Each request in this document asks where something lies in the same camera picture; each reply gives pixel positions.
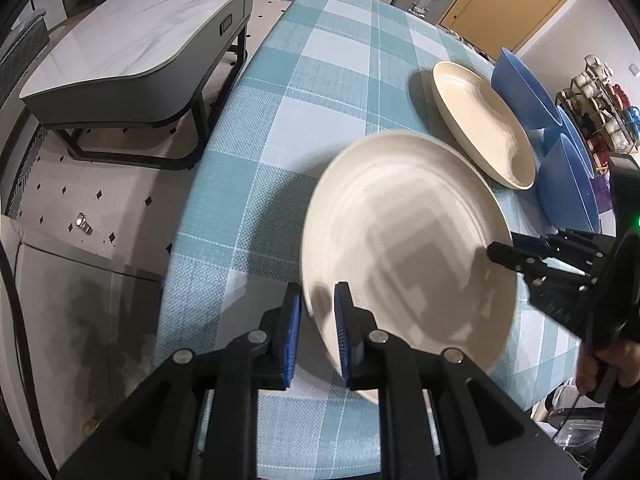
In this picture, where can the person's right hand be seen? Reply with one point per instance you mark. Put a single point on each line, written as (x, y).
(585, 370)

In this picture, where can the teal checked tablecloth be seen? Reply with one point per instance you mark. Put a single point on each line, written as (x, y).
(280, 125)

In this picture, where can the wooden shoe rack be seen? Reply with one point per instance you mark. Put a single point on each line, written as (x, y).
(600, 110)

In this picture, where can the small metal clip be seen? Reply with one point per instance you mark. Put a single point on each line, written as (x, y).
(83, 223)

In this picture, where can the beige patterned rug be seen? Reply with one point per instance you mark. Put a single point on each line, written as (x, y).
(100, 195)

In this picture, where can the white wall socket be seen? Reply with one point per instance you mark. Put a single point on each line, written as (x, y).
(634, 68)

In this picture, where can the grey upholstered seat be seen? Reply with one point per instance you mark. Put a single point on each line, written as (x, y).
(75, 335)

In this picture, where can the marble-top coffee table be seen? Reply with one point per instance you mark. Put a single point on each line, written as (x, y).
(135, 40)

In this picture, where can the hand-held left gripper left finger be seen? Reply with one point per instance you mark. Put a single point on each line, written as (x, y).
(292, 340)

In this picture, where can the wooden door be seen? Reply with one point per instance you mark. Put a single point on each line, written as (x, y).
(505, 5)

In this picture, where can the person's right forearm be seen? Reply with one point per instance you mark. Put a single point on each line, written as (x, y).
(625, 425)

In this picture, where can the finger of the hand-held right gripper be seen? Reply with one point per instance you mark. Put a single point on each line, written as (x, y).
(575, 247)
(510, 256)

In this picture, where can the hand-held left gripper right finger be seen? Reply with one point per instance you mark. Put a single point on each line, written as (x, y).
(342, 340)

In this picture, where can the grey sofa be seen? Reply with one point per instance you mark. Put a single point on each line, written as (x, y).
(20, 60)

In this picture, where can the purple bag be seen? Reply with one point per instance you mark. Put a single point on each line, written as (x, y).
(602, 192)

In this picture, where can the cream plate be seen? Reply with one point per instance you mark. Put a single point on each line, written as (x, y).
(410, 240)
(480, 120)

